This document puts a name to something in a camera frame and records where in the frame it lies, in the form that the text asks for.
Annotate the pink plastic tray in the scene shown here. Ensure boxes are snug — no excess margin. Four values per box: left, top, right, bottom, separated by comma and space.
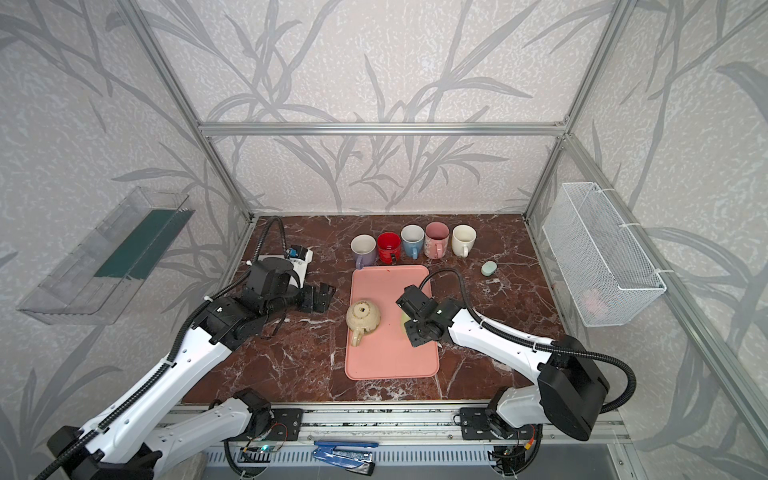
345, 265, 439, 381

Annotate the pink mug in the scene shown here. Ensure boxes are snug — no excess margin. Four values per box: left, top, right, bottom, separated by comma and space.
424, 221, 450, 260

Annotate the blue mug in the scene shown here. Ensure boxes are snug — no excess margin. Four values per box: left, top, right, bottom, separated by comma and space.
400, 224, 425, 260

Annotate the red mug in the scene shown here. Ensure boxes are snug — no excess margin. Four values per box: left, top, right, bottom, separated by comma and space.
376, 232, 401, 265

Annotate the white mug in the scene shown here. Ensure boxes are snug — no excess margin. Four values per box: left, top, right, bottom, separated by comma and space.
451, 225, 477, 258

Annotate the purple mug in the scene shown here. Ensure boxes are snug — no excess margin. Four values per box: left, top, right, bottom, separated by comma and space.
350, 234, 378, 269

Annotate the green mug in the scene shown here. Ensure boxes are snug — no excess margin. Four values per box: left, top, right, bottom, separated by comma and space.
401, 312, 411, 335

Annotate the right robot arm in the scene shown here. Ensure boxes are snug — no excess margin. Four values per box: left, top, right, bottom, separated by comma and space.
396, 285, 637, 441

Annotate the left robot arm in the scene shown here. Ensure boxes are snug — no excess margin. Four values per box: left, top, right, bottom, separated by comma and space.
38, 246, 335, 479

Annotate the beige teapot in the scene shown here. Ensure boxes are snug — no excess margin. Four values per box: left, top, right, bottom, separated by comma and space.
345, 299, 381, 347

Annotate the blue stapler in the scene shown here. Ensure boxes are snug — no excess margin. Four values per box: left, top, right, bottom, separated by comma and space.
312, 440, 379, 476

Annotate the green circuit board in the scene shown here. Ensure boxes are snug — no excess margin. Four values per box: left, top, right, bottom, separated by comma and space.
241, 443, 283, 456

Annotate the pink object in basket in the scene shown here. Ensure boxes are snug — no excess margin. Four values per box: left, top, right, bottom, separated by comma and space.
582, 289, 608, 319

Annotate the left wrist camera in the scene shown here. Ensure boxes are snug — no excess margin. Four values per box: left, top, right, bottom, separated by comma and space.
286, 245, 313, 288

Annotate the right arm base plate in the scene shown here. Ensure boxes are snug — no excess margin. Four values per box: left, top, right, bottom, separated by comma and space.
453, 407, 540, 442

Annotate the aluminium mounting rail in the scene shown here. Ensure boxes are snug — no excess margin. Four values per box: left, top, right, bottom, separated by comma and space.
157, 400, 632, 446

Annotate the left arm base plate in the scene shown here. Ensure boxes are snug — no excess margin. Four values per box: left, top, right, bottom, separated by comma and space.
255, 408, 304, 442

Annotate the clear plastic wall shelf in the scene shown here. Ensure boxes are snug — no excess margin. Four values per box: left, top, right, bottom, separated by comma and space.
17, 187, 195, 325

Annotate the white wire basket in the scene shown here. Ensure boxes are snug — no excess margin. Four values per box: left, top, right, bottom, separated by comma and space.
543, 182, 667, 327

